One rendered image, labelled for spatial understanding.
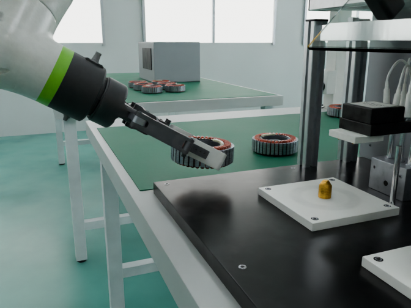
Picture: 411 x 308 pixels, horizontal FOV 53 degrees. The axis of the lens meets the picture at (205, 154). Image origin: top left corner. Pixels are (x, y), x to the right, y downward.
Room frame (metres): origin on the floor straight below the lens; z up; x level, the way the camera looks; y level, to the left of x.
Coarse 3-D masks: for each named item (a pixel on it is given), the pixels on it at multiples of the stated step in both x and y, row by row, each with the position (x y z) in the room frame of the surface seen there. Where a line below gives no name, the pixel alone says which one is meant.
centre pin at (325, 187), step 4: (324, 180) 0.60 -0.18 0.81; (328, 180) 0.60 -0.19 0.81; (320, 184) 0.60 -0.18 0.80; (324, 184) 0.59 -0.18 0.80; (328, 184) 0.59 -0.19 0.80; (320, 188) 0.59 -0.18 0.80; (324, 188) 0.59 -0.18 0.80; (328, 188) 0.59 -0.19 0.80; (320, 192) 0.59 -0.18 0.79; (324, 192) 0.59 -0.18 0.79; (328, 192) 0.59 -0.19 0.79; (320, 196) 0.59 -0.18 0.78; (324, 196) 0.59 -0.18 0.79; (328, 196) 0.59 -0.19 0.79
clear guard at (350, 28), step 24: (360, 0) 0.39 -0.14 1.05; (408, 0) 0.34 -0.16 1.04; (336, 24) 0.39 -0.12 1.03; (360, 24) 0.36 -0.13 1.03; (384, 24) 0.33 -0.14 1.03; (408, 24) 0.31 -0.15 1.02; (312, 48) 0.39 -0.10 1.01; (336, 48) 0.36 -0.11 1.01; (360, 48) 0.33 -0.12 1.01; (384, 48) 0.31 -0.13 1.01; (408, 48) 0.29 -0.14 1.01
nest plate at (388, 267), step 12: (384, 252) 0.42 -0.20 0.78; (396, 252) 0.42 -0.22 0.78; (408, 252) 0.42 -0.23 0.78; (372, 264) 0.40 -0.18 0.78; (384, 264) 0.40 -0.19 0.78; (396, 264) 0.40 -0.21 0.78; (408, 264) 0.40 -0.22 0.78; (384, 276) 0.39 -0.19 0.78; (396, 276) 0.38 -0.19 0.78; (408, 276) 0.38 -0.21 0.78; (396, 288) 0.37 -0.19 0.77; (408, 288) 0.36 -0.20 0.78
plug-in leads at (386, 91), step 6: (402, 60) 0.67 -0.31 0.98; (408, 60) 0.68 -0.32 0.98; (408, 66) 0.66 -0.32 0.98; (390, 72) 0.67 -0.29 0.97; (402, 72) 0.65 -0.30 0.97; (384, 90) 0.67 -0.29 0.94; (396, 90) 0.64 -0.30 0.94; (402, 90) 0.67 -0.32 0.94; (408, 90) 0.63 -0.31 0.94; (384, 96) 0.67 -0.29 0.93; (396, 96) 0.64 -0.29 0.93; (402, 96) 0.67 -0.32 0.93; (408, 96) 0.63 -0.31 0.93; (384, 102) 0.67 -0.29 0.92; (396, 102) 0.64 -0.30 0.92; (402, 102) 0.67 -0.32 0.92; (408, 102) 0.63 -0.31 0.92; (408, 108) 0.62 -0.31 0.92; (408, 114) 0.62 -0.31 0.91
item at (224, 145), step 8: (192, 136) 0.76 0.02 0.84; (208, 136) 0.76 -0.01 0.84; (208, 144) 0.75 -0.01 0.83; (216, 144) 0.74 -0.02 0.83; (224, 144) 0.70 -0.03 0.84; (232, 144) 0.72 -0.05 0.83; (176, 152) 0.69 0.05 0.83; (224, 152) 0.67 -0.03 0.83; (232, 152) 0.70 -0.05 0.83; (176, 160) 0.68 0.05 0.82; (184, 160) 0.67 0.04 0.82; (192, 160) 0.66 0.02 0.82; (224, 160) 0.68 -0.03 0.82; (232, 160) 0.70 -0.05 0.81; (208, 168) 0.67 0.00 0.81
